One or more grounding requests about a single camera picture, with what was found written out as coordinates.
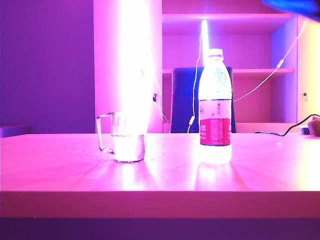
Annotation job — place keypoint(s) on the person hand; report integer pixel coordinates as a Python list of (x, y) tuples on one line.
[(315, 127)]

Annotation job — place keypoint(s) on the plastic water bottle red label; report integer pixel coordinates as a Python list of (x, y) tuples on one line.
[(215, 135)]

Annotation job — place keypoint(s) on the clear glass mug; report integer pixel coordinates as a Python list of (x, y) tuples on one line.
[(130, 150)]

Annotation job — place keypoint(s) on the small blue object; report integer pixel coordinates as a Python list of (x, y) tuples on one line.
[(305, 130)]

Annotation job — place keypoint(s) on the open shelf unit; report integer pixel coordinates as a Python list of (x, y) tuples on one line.
[(250, 25)]

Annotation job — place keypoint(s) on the dark office chair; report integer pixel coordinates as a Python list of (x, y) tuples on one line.
[(182, 100)]

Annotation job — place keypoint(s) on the thin bright light tube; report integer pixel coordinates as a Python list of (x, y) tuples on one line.
[(205, 37)]

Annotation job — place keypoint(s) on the wide bright light tube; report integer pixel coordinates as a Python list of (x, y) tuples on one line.
[(135, 62)]

